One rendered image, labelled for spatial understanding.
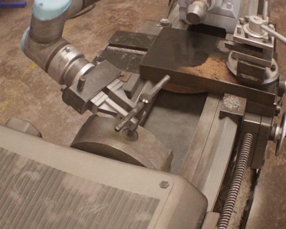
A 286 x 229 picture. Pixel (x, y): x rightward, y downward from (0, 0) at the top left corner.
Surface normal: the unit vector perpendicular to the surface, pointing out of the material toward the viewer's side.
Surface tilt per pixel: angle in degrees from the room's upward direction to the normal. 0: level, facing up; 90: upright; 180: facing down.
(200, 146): 0
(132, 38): 0
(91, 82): 22
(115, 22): 0
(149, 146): 43
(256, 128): 90
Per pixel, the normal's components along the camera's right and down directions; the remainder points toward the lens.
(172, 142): -0.16, -0.55
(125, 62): -0.04, -0.73
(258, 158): -0.33, 0.65
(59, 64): -0.23, 0.04
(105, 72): 0.31, -0.60
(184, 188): 0.64, -0.38
